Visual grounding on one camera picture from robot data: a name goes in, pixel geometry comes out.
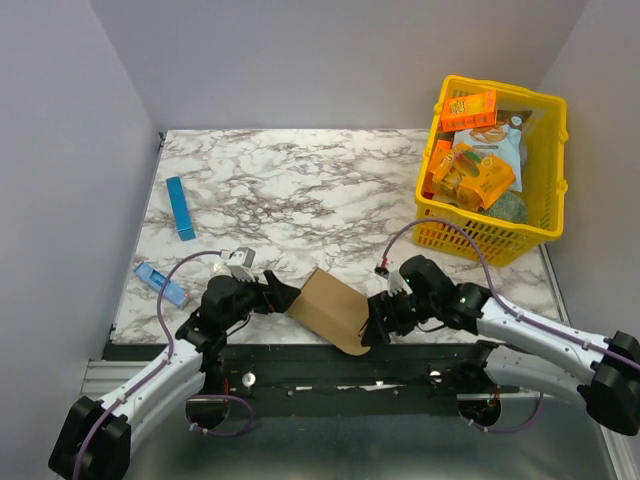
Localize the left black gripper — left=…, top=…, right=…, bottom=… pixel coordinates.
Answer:
left=222, top=270, right=300, bottom=331

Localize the brown cardboard box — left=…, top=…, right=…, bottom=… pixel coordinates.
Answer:
left=287, top=268, right=370, bottom=356

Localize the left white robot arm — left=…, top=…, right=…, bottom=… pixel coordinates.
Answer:
left=48, top=270, right=301, bottom=479

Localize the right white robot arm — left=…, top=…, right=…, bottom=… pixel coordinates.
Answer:
left=361, top=255, right=639, bottom=436

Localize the small blue box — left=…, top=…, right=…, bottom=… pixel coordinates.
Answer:
left=134, top=262, right=190, bottom=308

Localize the long blue box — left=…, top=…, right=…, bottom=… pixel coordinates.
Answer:
left=166, top=176, right=195, bottom=241

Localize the orange snack box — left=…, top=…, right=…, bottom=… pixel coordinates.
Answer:
left=440, top=90, right=498, bottom=132

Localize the orange mango snack bag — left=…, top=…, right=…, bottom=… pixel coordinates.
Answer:
left=427, top=143, right=515, bottom=211

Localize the green textured pouch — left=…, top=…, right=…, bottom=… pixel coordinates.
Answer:
left=482, top=191, right=528, bottom=224

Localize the small orange packet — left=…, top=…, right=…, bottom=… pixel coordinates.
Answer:
left=431, top=139, right=452, bottom=165

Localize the light blue snack bag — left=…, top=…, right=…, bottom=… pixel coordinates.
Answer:
left=452, top=116, right=523, bottom=192

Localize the yellow plastic basket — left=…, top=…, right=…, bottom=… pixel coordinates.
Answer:
left=415, top=75, right=569, bottom=267

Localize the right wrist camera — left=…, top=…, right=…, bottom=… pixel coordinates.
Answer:
left=387, top=270, right=412, bottom=296

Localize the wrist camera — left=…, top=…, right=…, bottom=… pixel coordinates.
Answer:
left=220, top=247, right=256, bottom=282
left=387, top=270, right=412, bottom=296

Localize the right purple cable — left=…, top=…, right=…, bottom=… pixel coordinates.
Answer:
left=377, top=218, right=640, bottom=361

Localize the purple cable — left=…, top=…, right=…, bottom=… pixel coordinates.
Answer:
left=377, top=218, right=640, bottom=361
left=72, top=250, right=226, bottom=480

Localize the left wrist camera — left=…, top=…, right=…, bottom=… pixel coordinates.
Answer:
left=220, top=247, right=256, bottom=282

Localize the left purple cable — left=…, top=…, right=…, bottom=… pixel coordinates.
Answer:
left=72, top=250, right=226, bottom=480

